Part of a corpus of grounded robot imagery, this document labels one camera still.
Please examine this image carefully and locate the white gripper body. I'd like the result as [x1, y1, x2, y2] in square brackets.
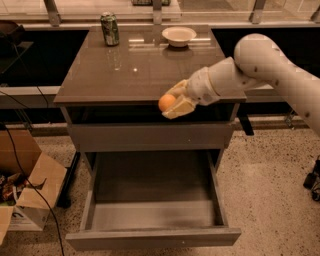
[187, 67, 220, 106]

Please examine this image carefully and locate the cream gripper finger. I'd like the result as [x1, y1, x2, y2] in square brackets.
[167, 79, 187, 98]
[161, 95, 196, 119]

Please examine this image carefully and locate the orange fruit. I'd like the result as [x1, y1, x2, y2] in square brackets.
[158, 94, 176, 112]

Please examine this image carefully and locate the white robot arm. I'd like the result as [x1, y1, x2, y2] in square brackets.
[158, 34, 320, 134]

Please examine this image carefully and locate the grey drawer cabinet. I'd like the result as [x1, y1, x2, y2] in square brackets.
[54, 26, 245, 168]

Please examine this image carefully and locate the closed grey top drawer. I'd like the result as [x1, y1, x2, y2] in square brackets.
[68, 123, 233, 152]

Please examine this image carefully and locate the open grey middle drawer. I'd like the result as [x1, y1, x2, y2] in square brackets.
[66, 150, 241, 251]

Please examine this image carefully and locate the white paper bowl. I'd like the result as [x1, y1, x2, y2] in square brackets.
[162, 27, 197, 48]

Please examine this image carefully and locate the green soda can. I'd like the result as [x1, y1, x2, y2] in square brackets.
[100, 12, 120, 46]

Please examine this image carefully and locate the black power adapter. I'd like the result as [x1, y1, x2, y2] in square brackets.
[303, 159, 320, 202]

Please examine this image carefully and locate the open cardboard box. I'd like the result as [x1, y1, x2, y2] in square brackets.
[0, 130, 67, 244]

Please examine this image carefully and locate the black floor cable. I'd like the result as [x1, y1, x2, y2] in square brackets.
[0, 123, 65, 256]

